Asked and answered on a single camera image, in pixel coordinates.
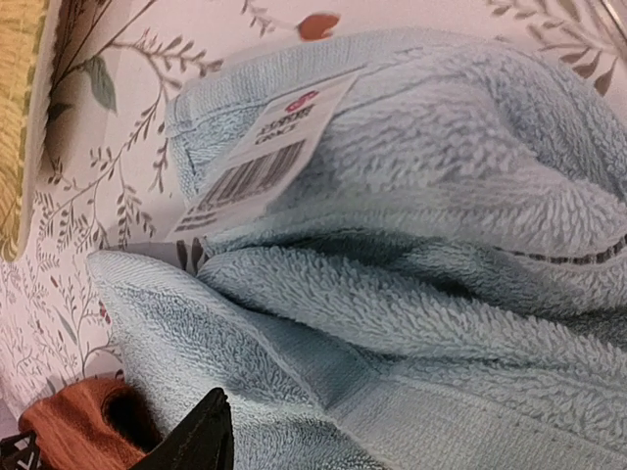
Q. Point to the light blue towel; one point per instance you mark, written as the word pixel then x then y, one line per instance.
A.
pixel 443 285

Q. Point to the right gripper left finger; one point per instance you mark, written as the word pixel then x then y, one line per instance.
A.
pixel 20 452

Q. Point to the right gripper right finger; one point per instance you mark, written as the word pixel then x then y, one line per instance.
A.
pixel 202 440

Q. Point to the woven bamboo tray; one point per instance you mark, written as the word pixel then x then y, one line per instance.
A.
pixel 22 27

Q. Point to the dark red towel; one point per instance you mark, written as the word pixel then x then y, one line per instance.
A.
pixel 95 424

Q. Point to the floral patterned table mat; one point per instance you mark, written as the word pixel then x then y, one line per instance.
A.
pixel 106 179

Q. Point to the white barcode towel label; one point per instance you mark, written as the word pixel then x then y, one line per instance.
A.
pixel 265 161

